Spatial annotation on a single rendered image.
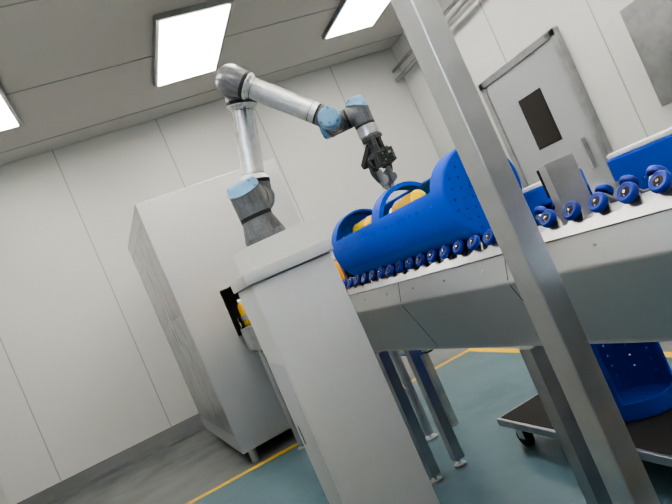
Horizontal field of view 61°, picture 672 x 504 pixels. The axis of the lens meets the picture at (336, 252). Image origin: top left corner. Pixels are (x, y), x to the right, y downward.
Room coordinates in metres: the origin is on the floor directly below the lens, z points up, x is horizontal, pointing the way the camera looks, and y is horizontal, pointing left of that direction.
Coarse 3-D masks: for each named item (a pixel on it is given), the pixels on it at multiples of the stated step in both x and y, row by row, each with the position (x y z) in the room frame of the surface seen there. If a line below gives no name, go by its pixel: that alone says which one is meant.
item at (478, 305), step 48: (576, 240) 1.27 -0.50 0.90; (624, 240) 1.16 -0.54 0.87; (384, 288) 2.16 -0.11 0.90; (432, 288) 1.84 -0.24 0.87; (480, 288) 1.61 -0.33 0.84; (576, 288) 1.32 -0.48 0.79; (624, 288) 1.21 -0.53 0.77; (384, 336) 2.38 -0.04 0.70; (432, 336) 2.05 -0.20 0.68; (480, 336) 1.80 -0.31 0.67; (528, 336) 1.61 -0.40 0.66; (624, 336) 1.32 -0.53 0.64
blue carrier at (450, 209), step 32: (448, 160) 1.62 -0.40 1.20; (384, 192) 2.04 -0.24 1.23; (448, 192) 1.60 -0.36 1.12; (352, 224) 2.44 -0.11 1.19; (384, 224) 1.94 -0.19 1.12; (416, 224) 1.77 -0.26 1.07; (448, 224) 1.64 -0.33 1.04; (480, 224) 1.63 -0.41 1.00; (352, 256) 2.25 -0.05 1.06; (384, 256) 2.06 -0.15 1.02; (416, 256) 1.95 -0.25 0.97
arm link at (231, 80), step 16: (224, 80) 1.96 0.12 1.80; (240, 80) 1.93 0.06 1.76; (256, 80) 1.95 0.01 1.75; (240, 96) 1.97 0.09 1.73; (256, 96) 1.95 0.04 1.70; (272, 96) 1.94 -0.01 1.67; (288, 96) 1.93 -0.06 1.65; (288, 112) 1.96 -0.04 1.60; (304, 112) 1.93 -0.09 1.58; (320, 112) 1.91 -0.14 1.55; (336, 112) 1.90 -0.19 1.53; (336, 128) 1.95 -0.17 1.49
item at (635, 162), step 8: (648, 144) 1.47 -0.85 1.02; (656, 144) 1.45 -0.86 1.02; (664, 144) 1.44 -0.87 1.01; (632, 152) 1.50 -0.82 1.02; (640, 152) 1.48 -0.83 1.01; (648, 152) 1.47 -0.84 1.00; (656, 152) 1.46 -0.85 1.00; (664, 152) 1.45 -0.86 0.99; (608, 160) 1.60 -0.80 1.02; (616, 160) 1.55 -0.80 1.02; (624, 160) 1.52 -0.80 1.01; (632, 160) 1.50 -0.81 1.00; (640, 160) 1.49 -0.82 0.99; (648, 160) 1.47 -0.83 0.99; (656, 160) 1.46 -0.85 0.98; (664, 160) 1.45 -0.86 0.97; (616, 168) 1.56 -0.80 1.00; (624, 168) 1.53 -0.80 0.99; (632, 168) 1.51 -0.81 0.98; (640, 168) 1.49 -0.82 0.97; (616, 176) 1.58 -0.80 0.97; (640, 176) 1.50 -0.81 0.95; (640, 184) 1.51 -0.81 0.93
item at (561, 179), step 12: (564, 156) 1.39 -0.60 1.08; (540, 168) 1.38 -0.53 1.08; (552, 168) 1.37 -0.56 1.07; (564, 168) 1.39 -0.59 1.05; (576, 168) 1.40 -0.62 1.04; (540, 180) 1.40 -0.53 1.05; (552, 180) 1.37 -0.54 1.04; (564, 180) 1.38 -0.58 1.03; (576, 180) 1.39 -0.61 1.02; (552, 192) 1.37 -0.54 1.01; (564, 192) 1.37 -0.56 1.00; (576, 192) 1.39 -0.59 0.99; (588, 192) 1.40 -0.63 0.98; (564, 204) 1.37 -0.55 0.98
